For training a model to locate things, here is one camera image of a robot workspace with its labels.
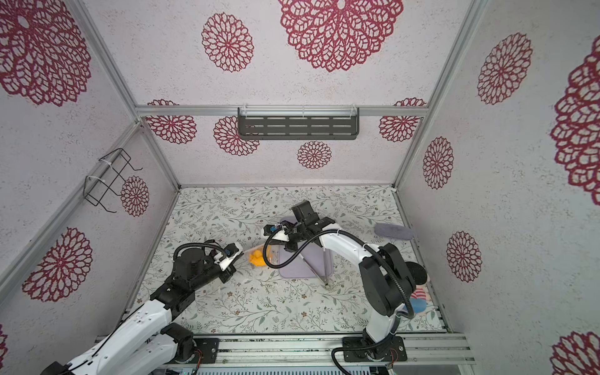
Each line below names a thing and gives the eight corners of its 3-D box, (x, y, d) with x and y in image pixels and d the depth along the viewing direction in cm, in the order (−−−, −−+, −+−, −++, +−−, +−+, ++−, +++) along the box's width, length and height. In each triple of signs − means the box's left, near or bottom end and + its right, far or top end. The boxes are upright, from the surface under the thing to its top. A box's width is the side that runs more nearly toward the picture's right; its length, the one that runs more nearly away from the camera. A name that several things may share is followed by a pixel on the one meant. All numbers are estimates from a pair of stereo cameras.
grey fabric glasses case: (376, 240, 103) (379, 235, 99) (373, 229, 107) (376, 223, 103) (410, 240, 103) (414, 235, 99) (406, 229, 107) (410, 223, 103)
